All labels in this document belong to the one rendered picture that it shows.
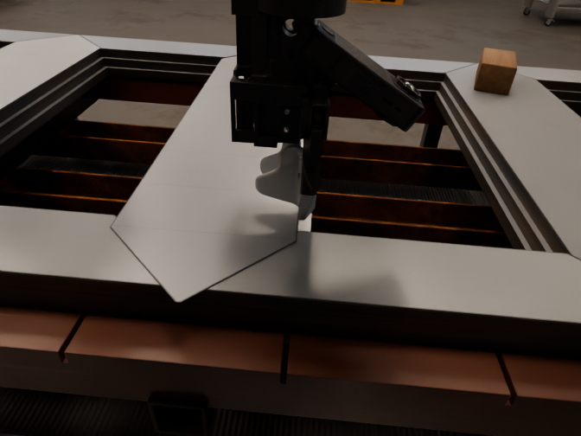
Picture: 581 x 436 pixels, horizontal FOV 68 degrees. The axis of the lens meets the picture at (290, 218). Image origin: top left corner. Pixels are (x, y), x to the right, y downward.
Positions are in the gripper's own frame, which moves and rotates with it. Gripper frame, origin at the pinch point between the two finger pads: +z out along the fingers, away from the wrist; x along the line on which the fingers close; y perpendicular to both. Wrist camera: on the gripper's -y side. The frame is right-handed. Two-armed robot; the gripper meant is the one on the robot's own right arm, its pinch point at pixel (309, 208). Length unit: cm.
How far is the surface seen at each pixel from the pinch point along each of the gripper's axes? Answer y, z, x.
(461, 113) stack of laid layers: -24.9, 2.5, -36.1
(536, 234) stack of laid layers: -24.8, 2.6, -2.2
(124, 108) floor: 124, 87, -224
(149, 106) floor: 109, 87, -230
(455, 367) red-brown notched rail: -12.9, 4.8, 14.2
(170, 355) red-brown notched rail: 10.3, 4.7, 15.7
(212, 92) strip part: 17.5, 0.6, -32.4
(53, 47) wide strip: 55, 0, -51
